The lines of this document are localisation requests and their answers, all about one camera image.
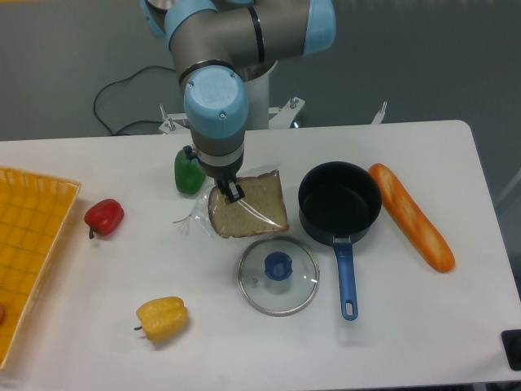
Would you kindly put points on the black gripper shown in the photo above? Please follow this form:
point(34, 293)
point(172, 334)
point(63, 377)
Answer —
point(222, 169)

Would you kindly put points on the bagged toast slice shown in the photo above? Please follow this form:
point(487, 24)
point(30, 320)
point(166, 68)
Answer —
point(262, 210)

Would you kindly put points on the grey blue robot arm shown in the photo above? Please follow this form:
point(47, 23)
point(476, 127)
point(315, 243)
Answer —
point(210, 42)

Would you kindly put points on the green bell pepper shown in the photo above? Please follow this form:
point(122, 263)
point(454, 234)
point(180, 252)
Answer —
point(188, 176)

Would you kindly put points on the glass lid blue knob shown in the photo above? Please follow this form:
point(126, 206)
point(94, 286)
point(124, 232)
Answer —
point(278, 276)

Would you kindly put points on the red bell pepper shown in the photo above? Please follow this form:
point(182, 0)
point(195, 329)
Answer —
point(104, 217)

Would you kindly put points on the yellow bell pepper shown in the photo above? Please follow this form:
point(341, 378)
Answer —
point(163, 317)

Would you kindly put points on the orange baguette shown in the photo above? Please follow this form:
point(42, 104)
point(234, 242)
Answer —
point(411, 220)

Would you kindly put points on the yellow woven basket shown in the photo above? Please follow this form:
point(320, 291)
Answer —
point(34, 210)

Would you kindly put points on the black box at table corner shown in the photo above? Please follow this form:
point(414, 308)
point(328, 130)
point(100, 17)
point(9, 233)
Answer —
point(511, 340)

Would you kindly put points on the dark pot blue handle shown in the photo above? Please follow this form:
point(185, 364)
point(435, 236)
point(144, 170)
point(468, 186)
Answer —
point(338, 204)

